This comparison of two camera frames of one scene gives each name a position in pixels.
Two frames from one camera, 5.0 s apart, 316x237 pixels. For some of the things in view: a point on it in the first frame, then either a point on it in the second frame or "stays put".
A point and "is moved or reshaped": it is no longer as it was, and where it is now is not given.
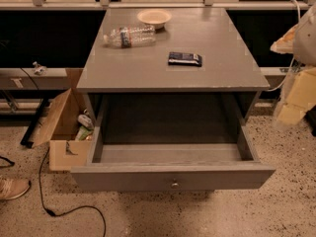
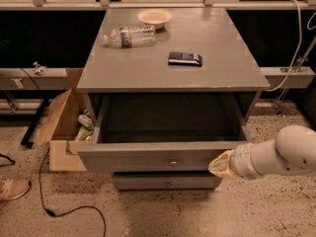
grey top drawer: [171, 141] is moved or reshaped
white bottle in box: [86, 120] stays put
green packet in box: [83, 132] stays put
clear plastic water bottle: [131, 36] stays put
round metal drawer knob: [175, 185] to [173, 162]
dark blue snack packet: [185, 58] stays put
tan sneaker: [13, 188] stays put
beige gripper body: [306, 43] to [243, 162]
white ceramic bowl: [154, 17] stays put
